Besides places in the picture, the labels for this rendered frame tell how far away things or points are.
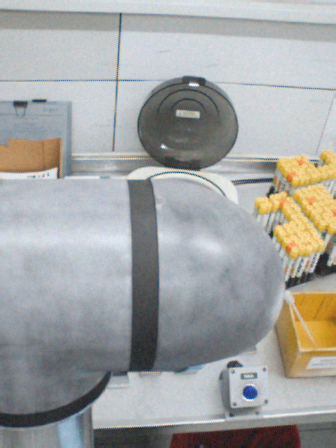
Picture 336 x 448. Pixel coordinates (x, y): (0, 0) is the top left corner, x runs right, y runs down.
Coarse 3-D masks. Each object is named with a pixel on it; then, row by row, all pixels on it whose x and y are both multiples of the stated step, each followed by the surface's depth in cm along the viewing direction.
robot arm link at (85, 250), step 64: (0, 192) 31; (64, 192) 31; (128, 192) 31; (0, 256) 28; (64, 256) 29; (128, 256) 29; (0, 320) 28; (64, 320) 29; (128, 320) 29; (0, 384) 31; (64, 384) 32
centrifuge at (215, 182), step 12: (144, 168) 125; (156, 168) 126; (168, 168) 126; (180, 180) 125; (192, 180) 124; (204, 180) 123; (216, 180) 125; (228, 180) 125; (216, 192) 122; (228, 192) 122
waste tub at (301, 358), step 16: (304, 304) 108; (320, 304) 109; (288, 320) 104; (304, 320) 112; (320, 320) 113; (288, 336) 103; (304, 336) 110; (320, 336) 110; (288, 352) 103; (304, 352) 97; (320, 352) 98; (288, 368) 102; (304, 368) 101; (320, 368) 102
